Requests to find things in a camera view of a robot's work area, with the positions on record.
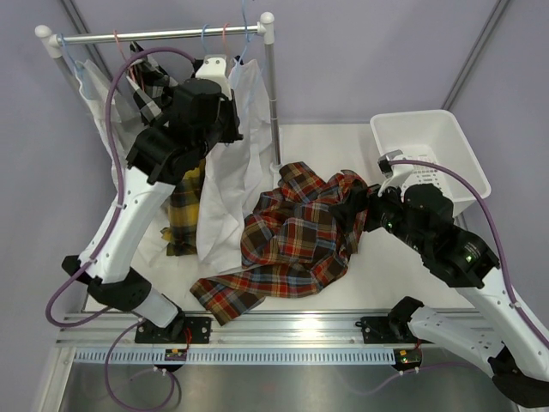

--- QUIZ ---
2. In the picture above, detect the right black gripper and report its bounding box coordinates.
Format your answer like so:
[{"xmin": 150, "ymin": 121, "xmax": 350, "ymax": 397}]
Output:
[{"xmin": 329, "ymin": 173, "xmax": 430, "ymax": 255}]

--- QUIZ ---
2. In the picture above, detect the red brown plaid shirt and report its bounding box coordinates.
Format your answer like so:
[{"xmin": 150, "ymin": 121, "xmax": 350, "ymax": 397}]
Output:
[{"xmin": 190, "ymin": 162, "xmax": 367, "ymax": 325}]

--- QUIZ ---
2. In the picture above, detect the yellow black plaid shirt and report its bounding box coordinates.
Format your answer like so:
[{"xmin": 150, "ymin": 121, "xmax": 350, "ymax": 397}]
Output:
[{"xmin": 161, "ymin": 160, "xmax": 206, "ymax": 257}]

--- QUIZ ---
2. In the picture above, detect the light blue wire hanger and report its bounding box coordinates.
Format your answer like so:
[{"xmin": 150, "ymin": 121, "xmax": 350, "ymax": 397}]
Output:
[{"xmin": 233, "ymin": 0, "xmax": 269, "ymax": 121}]

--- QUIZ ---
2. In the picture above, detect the blue hanger of yellow shirt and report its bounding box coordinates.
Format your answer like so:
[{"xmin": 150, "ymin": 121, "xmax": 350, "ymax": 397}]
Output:
[{"xmin": 201, "ymin": 23, "xmax": 210, "ymax": 56}]

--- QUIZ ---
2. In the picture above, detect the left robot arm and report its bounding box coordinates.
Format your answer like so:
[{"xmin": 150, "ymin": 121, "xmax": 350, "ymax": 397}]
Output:
[{"xmin": 62, "ymin": 76, "xmax": 242, "ymax": 342}]

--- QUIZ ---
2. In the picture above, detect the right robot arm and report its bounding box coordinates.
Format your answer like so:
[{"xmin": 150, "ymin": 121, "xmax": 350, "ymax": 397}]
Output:
[{"xmin": 329, "ymin": 184, "xmax": 548, "ymax": 409}]

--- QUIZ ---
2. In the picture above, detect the white shirt on pink hanger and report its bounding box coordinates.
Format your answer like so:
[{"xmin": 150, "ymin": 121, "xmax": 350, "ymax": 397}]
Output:
[{"xmin": 196, "ymin": 59, "xmax": 272, "ymax": 274}]

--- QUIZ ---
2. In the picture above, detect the black white checkered shirt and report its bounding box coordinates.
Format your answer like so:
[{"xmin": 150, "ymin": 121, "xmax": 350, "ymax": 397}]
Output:
[{"xmin": 129, "ymin": 55, "xmax": 178, "ymax": 126}]

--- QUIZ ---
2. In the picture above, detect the pink hanger of white shirt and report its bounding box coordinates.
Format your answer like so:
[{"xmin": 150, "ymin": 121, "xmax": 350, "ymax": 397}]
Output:
[{"xmin": 221, "ymin": 22, "xmax": 231, "ymax": 58}]

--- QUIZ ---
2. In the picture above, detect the white shirt on blue hanger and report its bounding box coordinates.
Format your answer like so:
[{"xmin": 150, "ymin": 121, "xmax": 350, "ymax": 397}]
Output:
[{"xmin": 75, "ymin": 60, "xmax": 144, "ymax": 190}]

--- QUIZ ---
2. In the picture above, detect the pink hanger of checkered shirt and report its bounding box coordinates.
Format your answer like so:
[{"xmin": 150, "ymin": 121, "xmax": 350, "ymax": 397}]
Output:
[{"xmin": 112, "ymin": 30, "xmax": 145, "ymax": 91}]

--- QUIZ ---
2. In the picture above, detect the blue hanger far left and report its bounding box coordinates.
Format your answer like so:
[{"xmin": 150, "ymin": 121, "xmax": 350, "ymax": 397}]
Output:
[{"xmin": 57, "ymin": 33, "xmax": 94, "ymax": 100}]

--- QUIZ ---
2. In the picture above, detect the white plastic basket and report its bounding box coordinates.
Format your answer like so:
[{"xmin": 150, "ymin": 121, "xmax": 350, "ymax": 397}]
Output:
[{"xmin": 370, "ymin": 110, "xmax": 492, "ymax": 216}]

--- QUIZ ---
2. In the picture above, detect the metal clothes rack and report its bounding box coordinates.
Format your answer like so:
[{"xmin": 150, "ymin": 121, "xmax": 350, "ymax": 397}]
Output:
[{"xmin": 34, "ymin": 12, "xmax": 282, "ymax": 167}]

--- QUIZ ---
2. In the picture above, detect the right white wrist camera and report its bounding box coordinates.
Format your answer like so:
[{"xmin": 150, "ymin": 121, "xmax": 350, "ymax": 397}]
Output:
[{"xmin": 377, "ymin": 150, "xmax": 438, "ymax": 195}]

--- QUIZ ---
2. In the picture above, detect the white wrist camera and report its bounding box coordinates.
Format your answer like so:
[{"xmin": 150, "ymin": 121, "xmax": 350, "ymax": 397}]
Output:
[
  {"xmin": 377, "ymin": 150, "xmax": 438, "ymax": 195},
  {"xmin": 196, "ymin": 54, "xmax": 232, "ymax": 98}
]

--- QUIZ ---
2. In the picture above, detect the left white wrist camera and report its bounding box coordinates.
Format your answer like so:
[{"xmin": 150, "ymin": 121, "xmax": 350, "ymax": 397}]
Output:
[{"xmin": 196, "ymin": 54, "xmax": 232, "ymax": 98}]

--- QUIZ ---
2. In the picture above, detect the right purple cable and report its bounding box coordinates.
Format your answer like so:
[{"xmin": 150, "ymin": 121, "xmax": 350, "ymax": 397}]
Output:
[{"xmin": 388, "ymin": 159, "xmax": 541, "ymax": 340}]

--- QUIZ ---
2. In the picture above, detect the aluminium mounting rail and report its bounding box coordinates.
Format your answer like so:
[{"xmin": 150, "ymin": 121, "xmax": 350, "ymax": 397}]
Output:
[{"xmin": 55, "ymin": 308, "xmax": 494, "ymax": 347}]

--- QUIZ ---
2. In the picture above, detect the white slotted cable duct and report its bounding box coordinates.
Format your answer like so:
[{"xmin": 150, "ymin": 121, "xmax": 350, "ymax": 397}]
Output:
[{"xmin": 73, "ymin": 348, "xmax": 396, "ymax": 366}]

